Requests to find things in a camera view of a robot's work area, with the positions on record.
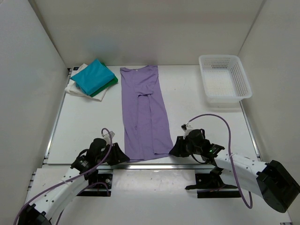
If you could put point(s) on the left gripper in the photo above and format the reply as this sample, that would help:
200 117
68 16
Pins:
119 156

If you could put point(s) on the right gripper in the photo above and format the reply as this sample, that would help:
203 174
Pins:
178 150

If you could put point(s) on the purple t shirt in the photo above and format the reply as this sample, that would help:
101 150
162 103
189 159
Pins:
147 134

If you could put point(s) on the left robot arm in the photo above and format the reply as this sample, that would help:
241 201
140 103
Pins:
47 206

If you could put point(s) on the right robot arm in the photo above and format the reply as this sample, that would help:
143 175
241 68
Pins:
270 181

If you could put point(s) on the green folded t shirt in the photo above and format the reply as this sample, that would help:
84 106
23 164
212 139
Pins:
105 85

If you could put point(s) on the white folded t shirt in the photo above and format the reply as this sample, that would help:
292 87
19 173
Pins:
75 91

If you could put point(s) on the teal folded t shirt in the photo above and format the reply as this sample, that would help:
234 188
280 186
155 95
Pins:
81 79

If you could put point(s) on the white plastic basket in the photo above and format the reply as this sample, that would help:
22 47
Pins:
224 79

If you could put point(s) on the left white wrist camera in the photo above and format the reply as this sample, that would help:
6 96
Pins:
108 137

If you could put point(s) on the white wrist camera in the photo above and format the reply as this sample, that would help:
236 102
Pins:
187 129
108 137

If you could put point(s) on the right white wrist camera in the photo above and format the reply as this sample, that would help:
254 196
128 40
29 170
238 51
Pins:
187 129

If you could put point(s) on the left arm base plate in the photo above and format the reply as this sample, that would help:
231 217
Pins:
100 184

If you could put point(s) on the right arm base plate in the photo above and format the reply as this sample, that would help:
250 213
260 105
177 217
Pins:
208 184

